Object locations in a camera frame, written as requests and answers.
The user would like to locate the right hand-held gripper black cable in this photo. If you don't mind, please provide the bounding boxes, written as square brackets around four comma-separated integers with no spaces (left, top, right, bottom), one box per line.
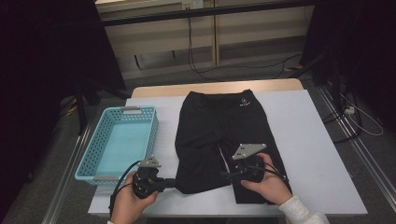
[248,161,288,181]

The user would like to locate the black metal stand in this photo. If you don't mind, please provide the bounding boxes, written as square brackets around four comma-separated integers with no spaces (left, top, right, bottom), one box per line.
[288,49,344,106]
[74,80,132,136]

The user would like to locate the white floor cable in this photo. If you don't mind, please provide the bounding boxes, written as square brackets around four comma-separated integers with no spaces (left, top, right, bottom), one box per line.
[339,91,385,137]

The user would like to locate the wooden cabinet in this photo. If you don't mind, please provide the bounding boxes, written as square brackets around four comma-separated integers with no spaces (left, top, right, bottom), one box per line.
[94,0,316,80]

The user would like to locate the white table cover sheet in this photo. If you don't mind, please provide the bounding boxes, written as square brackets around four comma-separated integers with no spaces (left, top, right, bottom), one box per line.
[88,89,368,217]

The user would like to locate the black hanging cable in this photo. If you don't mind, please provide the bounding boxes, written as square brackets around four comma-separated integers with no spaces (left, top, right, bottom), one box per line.
[186,17,303,83]

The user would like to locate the person's right hand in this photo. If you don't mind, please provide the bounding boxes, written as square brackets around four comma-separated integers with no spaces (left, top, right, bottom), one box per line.
[241,152,293,205]

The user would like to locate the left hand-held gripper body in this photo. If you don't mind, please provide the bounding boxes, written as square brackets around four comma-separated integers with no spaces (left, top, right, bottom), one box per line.
[133,156,166,200]

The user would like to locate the aluminium floor rail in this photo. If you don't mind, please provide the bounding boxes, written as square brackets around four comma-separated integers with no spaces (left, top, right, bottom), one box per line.
[41,124,92,224]
[317,85,396,203]

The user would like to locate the black pants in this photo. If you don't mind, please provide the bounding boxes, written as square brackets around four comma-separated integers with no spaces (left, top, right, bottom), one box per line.
[174,89,293,205]

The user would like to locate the light blue plastic basket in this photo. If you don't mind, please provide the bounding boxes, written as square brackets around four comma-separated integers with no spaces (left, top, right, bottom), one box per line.
[74,105,160,188]

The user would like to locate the left hand-held gripper black cable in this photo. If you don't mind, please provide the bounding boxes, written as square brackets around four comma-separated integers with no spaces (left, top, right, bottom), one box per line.
[108,160,143,218]

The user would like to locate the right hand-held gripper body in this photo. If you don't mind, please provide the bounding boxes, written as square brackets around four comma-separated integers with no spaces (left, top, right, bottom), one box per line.
[232,143,268,184]

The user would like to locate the person's left hand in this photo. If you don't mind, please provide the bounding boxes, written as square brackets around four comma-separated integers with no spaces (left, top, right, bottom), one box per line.
[111,179,159,224]

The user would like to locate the hand-held gripper black cable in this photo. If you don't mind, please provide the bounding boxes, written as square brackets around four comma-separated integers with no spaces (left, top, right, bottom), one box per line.
[108,160,143,218]
[248,161,288,181]

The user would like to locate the black curtain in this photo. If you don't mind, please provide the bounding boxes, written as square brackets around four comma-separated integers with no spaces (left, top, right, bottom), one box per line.
[300,0,396,132]
[0,0,127,200]

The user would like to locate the black metal bar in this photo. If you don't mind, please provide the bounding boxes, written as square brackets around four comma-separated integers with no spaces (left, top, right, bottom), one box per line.
[101,0,316,27]

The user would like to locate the white wall socket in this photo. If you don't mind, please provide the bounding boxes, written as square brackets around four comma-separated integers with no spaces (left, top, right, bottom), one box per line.
[181,0,205,10]

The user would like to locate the black floor cables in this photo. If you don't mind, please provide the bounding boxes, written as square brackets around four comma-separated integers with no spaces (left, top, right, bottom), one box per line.
[321,92,363,144]

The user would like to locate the wooden table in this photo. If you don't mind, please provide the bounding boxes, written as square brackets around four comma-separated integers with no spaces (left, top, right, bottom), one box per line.
[130,77,305,100]

